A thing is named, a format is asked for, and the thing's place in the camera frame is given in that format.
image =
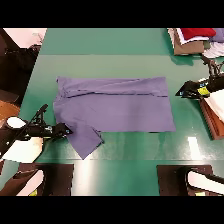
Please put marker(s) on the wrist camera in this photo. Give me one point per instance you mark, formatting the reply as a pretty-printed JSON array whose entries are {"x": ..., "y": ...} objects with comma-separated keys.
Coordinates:
[
  {"x": 40, "y": 115},
  {"x": 213, "y": 68}
]

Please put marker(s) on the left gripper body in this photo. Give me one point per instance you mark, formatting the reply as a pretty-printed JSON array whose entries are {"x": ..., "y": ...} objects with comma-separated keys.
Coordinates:
[{"x": 61, "y": 130}]

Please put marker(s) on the brown garment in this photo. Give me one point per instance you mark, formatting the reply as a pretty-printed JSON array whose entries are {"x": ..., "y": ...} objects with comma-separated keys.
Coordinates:
[{"x": 186, "y": 48}]

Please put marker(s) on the thin white garment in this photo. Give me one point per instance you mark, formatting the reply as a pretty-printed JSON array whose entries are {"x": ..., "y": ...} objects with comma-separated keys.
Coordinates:
[{"x": 188, "y": 40}]

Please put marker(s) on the pale lilac garment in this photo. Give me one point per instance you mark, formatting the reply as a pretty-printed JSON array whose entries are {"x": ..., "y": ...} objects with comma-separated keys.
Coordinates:
[{"x": 215, "y": 48}]

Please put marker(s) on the red garment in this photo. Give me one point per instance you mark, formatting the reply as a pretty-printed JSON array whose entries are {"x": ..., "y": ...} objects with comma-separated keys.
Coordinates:
[{"x": 197, "y": 32}]

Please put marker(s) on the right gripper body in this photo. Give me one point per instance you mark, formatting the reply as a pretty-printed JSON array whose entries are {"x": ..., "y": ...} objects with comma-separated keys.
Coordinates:
[{"x": 193, "y": 89}]

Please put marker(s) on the orange-brown garment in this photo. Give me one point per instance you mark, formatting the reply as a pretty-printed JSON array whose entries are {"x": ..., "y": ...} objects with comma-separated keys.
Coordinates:
[{"x": 215, "y": 126}]

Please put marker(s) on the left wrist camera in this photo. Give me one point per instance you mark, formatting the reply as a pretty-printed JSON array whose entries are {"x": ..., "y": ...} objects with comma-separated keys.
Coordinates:
[{"x": 40, "y": 115}]

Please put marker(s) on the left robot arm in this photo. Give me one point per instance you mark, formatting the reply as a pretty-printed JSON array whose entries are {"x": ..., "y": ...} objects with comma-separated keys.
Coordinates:
[{"x": 23, "y": 150}]

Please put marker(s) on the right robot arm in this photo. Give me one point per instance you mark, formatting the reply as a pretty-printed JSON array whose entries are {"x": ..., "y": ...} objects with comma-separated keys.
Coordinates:
[{"x": 203, "y": 181}]

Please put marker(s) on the purple shirt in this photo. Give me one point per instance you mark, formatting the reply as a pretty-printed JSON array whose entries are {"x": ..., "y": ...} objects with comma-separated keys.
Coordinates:
[{"x": 116, "y": 106}]

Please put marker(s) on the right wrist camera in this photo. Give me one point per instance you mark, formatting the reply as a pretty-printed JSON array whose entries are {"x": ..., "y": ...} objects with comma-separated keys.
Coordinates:
[{"x": 213, "y": 68}]

